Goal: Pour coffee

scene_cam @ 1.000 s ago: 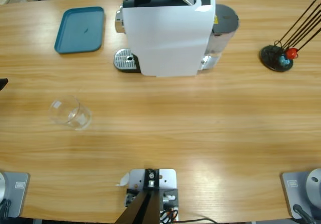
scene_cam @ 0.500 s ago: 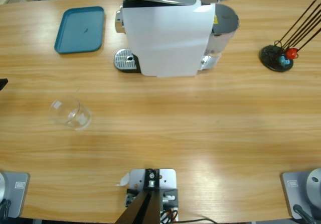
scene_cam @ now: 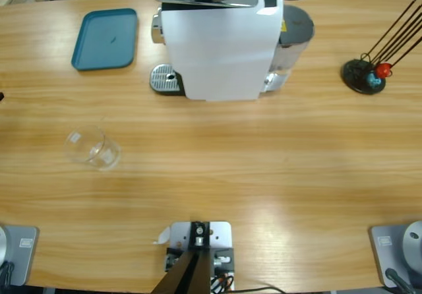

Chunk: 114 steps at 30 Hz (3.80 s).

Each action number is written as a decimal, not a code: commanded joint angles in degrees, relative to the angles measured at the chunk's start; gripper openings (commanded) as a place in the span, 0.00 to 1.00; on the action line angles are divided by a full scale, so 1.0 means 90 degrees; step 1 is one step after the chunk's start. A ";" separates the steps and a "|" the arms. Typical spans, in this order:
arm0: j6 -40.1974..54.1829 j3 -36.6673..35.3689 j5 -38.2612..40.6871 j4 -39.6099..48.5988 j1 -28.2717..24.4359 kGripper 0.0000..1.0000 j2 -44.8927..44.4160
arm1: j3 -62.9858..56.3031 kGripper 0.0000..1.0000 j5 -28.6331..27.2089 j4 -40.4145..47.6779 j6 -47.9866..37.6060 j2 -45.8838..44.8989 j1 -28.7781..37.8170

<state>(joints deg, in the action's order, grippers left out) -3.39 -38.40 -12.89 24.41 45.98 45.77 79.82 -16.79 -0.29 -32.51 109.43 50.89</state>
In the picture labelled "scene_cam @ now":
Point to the clear water tank dark lid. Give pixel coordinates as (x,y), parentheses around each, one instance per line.
(295,27)

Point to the black capsule holder with rods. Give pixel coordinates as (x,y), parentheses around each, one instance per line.
(354,73)

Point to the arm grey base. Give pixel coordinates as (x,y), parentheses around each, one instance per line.
(23,248)
(392,244)

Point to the blue coffee capsule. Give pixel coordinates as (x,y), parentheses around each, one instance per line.
(374,79)

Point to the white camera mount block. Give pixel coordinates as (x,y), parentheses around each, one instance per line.
(219,234)

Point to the orange plug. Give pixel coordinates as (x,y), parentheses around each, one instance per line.
(223,277)

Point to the white capsule coffee machine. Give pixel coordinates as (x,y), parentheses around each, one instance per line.
(217,50)

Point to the teal plastic tray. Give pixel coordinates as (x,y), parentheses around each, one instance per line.
(105,40)

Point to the white paper tag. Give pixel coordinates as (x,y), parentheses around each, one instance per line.
(163,236)

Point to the clear glass cup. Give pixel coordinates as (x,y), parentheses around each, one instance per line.
(92,149)

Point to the red coffee capsule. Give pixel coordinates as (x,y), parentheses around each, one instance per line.
(383,70)

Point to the dark camera post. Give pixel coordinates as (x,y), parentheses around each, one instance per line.
(188,274)

